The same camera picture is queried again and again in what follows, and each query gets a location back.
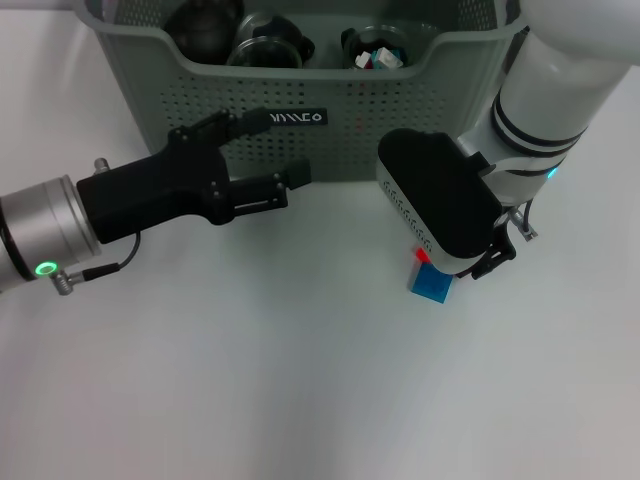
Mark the black round teapot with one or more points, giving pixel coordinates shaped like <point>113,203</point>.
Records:
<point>200,35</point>

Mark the white toy brick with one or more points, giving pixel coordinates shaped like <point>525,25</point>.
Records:
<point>386,58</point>
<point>362,61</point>

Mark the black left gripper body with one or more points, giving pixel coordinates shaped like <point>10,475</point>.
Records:
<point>160,190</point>

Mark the grey-green perforated storage bin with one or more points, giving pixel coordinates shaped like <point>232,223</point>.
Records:
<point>350,100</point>

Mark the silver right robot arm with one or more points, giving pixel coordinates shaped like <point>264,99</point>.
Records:
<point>550,100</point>

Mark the blue toy brick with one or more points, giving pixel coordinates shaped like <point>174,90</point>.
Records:
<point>430,285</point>

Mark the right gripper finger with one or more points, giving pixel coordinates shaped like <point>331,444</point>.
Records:
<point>502,250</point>

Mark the small orange-red square brick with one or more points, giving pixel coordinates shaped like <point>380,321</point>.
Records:
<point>421,255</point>

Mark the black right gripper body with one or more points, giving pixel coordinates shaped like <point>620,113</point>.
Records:
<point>500,230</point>

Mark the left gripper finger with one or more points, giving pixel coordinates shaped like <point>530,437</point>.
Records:
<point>265,195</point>
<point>240,125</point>

